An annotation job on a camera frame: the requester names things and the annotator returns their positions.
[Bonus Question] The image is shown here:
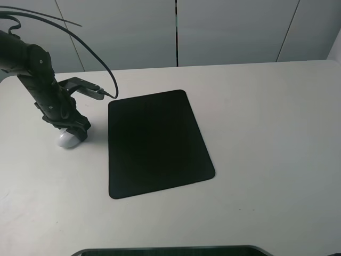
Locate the black camera cable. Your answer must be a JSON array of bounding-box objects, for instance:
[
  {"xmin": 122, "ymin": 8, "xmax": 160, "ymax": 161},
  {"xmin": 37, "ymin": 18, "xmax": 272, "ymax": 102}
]
[{"xmin": 0, "ymin": 6, "xmax": 119, "ymax": 100}]

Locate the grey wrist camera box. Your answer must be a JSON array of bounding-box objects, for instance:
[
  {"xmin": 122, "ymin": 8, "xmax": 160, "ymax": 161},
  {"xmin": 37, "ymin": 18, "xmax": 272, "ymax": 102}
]
[{"xmin": 59, "ymin": 77, "xmax": 104, "ymax": 100}]

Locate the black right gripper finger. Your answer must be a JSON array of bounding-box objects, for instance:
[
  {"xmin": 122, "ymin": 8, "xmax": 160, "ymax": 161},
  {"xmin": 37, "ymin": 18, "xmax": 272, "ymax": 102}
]
[{"xmin": 67, "ymin": 125, "xmax": 89, "ymax": 142}]

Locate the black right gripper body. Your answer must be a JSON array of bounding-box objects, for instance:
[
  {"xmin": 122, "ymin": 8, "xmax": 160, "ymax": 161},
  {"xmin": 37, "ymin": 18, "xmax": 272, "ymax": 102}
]
[{"xmin": 34, "ymin": 79, "xmax": 90, "ymax": 130}]

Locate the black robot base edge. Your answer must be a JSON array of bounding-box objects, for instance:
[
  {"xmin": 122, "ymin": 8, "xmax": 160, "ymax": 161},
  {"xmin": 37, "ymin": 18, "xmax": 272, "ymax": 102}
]
[{"xmin": 73, "ymin": 245, "xmax": 271, "ymax": 256}]

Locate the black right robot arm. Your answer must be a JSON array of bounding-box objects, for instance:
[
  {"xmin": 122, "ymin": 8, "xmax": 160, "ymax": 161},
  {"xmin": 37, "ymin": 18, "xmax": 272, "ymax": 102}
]
[{"xmin": 1, "ymin": 31, "xmax": 91, "ymax": 142}]

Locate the black mouse pad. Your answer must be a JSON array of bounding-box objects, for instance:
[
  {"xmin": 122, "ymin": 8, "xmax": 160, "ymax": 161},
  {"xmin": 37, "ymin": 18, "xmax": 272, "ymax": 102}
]
[{"xmin": 108, "ymin": 90, "xmax": 216, "ymax": 199}]

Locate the white computer mouse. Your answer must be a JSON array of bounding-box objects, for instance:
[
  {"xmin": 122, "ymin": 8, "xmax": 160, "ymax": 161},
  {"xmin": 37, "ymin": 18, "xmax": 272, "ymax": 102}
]
[{"xmin": 57, "ymin": 128, "xmax": 80, "ymax": 148}]

